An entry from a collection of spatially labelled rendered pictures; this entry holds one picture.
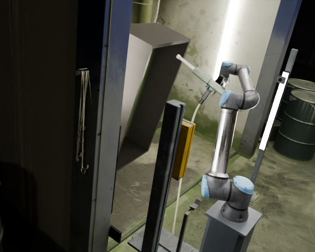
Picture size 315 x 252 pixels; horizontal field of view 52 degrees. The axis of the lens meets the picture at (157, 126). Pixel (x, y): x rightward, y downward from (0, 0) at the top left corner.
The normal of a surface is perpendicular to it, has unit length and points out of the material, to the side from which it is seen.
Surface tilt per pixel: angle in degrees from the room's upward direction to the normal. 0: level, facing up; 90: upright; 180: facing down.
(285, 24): 90
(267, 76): 90
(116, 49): 90
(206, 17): 90
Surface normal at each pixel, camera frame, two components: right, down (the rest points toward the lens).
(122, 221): 0.14, -0.90
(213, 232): -0.61, 0.25
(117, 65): 0.79, 0.36
